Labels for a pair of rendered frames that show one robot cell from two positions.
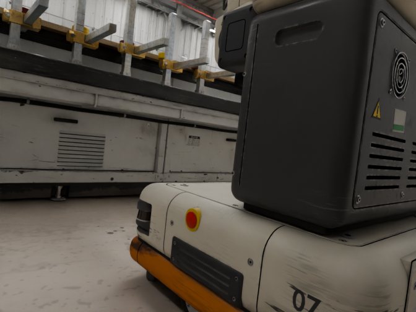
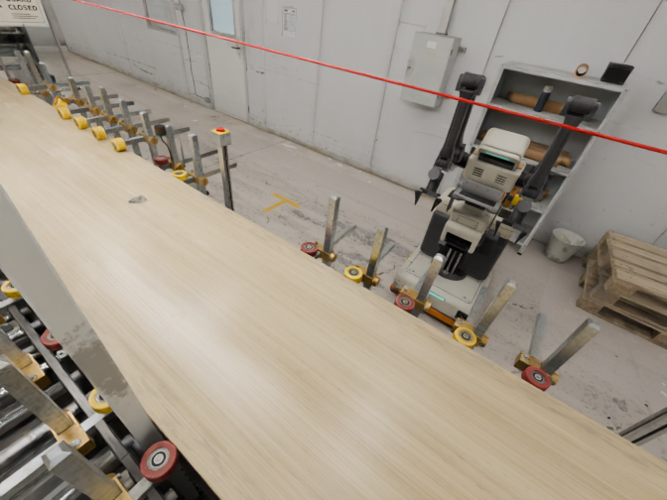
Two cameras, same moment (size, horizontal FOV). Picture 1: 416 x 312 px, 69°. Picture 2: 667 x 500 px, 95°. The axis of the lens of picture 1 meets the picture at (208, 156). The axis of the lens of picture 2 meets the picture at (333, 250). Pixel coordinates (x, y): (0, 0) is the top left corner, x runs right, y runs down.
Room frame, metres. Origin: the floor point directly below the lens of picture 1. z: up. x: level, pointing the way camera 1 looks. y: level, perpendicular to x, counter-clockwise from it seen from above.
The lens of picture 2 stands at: (2.30, 1.22, 1.81)
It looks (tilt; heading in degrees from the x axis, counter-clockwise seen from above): 39 degrees down; 251
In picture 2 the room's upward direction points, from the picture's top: 8 degrees clockwise
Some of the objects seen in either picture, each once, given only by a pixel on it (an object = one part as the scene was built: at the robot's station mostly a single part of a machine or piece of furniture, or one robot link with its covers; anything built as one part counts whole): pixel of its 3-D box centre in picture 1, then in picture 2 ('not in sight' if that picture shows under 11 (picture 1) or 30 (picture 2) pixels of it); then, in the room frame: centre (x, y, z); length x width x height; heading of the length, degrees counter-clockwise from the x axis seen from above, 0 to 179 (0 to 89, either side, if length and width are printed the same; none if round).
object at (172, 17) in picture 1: (168, 55); (371, 269); (1.78, 0.29, 0.87); 0.04 x 0.04 x 0.48; 41
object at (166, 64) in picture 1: (171, 65); (365, 275); (1.80, 0.27, 0.82); 0.14 x 0.06 x 0.05; 131
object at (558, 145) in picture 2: not in sight; (553, 153); (1.03, 0.21, 1.40); 0.11 x 0.06 x 0.43; 131
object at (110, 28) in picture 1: (93, 38); (471, 317); (1.41, 0.58, 0.82); 0.43 x 0.03 x 0.04; 41
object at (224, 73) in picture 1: (215, 75); (332, 242); (1.90, 0.01, 0.82); 0.43 x 0.03 x 0.04; 41
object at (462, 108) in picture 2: not in sight; (456, 126); (1.32, -0.11, 1.40); 0.11 x 0.06 x 0.43; 131
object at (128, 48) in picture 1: (131, 50); (415, 299); (1.63, 0.46, 0.84); 0.14 x 0.06 x 0.05; 131
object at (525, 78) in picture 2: not in sight; (516, 163); (-0.21, -1.08, 0.78); 0.90 x 0.45 x 1.55; 131
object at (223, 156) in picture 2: not in sight; (226, 183); (2.42, -0.46, 0.93); 0.05 x 0.05 x 0.45; 41
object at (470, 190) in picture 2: not in sight; (475, 202); (1.05, -0.06, 0.99); 0.28 x 0.16 x 0.22; 131
